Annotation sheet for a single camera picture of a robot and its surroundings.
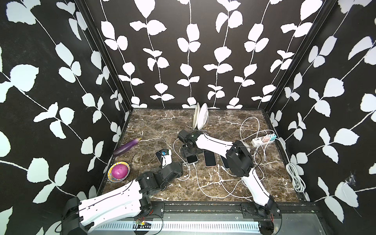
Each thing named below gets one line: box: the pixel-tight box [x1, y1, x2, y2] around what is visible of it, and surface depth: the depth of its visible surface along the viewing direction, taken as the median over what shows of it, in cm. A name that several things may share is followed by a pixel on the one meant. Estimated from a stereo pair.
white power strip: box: [251, 133, 278, 147], surface depth 100 cm
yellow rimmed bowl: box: [107, 161, 131, 183], surface depth 83 cm
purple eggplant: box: [112, 137, 142, 157], surface depth 96 cm
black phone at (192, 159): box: [186, 154, 199, 165], surface depth 92 cm
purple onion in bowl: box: [111, 164, 128, 179], surface depth 82 cm
